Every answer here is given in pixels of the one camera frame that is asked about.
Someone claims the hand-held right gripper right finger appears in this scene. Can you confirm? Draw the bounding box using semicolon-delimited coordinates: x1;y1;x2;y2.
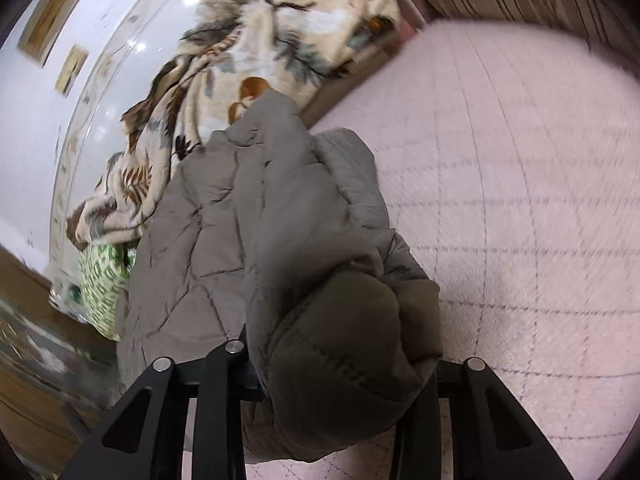
390;356;576;480

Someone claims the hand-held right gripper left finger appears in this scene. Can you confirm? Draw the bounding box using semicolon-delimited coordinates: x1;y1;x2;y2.
60;327;266;480

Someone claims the grey puffer jacket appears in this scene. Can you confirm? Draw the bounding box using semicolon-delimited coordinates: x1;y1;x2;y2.
115;89;443;466

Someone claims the green checked pillow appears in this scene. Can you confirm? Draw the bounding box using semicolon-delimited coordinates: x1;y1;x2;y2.
79;242;137;342

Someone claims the pink checked bed sheet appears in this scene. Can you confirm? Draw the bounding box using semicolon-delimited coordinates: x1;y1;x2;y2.
245;20;640;480

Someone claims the leaf print blanket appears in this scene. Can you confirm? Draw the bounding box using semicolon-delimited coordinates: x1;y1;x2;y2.
65;0;403;251

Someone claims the small wooden picture frame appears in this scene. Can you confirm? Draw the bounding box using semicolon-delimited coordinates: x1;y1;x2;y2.
54;44;90;96

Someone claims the large wooden picture frame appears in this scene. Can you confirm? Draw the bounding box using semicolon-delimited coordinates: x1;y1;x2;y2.
17;0;91;66

